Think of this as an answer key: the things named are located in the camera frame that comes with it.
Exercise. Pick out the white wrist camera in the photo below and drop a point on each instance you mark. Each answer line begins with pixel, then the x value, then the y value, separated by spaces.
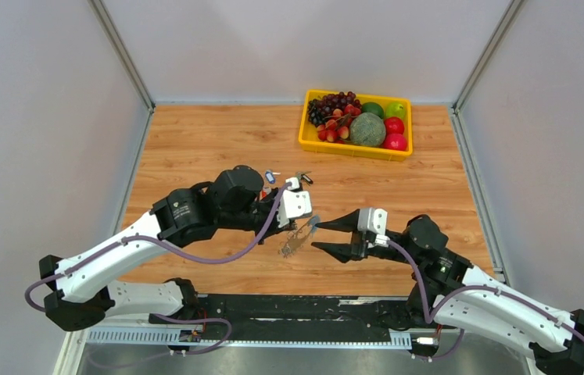
pixel 372 225
pixel 293 202

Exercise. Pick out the upper red apple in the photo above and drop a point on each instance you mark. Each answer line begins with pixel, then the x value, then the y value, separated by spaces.
pixel 394 125

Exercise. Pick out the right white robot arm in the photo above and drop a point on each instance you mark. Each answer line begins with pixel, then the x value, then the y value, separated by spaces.
pixel 452 291

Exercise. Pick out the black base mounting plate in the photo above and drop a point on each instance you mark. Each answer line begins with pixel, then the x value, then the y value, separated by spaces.
pixel 342 319

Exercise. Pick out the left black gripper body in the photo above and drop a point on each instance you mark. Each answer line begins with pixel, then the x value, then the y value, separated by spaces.
pixel 261 212

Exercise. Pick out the aluminium corner post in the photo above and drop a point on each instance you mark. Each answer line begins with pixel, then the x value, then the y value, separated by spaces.
pixel 113 35
pixel 502 27

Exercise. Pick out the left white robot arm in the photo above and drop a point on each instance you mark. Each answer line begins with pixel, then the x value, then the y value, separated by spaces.
pixel 85 289

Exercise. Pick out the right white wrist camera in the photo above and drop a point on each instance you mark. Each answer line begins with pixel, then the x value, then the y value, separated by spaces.
pixel 372 225

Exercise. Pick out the green netted melon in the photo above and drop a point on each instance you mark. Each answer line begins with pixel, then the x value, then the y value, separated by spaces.
pixel 367 130

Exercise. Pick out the dark purple grape bunch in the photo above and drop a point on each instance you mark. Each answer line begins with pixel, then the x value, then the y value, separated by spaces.
pixel 342 107

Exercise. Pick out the right aluminium corner post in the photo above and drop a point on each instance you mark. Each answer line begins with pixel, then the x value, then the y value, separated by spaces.
pixel 502 27

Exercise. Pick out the red apple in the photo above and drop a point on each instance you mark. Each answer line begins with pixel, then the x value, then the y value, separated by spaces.
pixel 396 142
pixel 394 125

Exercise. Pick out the left aluminium corner post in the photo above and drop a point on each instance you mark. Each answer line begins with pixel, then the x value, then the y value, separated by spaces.
pixel 113 35

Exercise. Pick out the dark green lime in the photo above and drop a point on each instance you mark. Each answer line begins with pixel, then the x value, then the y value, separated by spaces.
pixel 374 108

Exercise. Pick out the red cherries cluster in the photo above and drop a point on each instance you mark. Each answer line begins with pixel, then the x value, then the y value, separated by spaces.
pixel 333 125

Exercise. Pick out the lower red apple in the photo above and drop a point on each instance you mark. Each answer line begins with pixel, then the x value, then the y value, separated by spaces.
pixel 396 142

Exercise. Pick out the red tag key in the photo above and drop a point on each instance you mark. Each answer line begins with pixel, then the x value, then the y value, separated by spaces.
pixel 265 192

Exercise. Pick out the large keyring with small rings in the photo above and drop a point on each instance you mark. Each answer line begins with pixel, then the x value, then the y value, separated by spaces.
pixel 299 237

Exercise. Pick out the aluminium front rail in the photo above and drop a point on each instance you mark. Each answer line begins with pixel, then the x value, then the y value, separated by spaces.
pixel 136 327

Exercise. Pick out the light green apple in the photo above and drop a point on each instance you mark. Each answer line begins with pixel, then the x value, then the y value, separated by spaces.
pixel 396 109

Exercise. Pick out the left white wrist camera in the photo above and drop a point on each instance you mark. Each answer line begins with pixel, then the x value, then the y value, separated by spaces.
pixel 293 202

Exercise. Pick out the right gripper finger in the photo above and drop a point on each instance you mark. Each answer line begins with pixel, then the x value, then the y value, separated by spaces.
pixel 347 223
pixel 344 253

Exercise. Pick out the yellow plastic fruit tray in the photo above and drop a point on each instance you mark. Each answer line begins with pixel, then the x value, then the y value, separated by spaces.
pixel 310 142

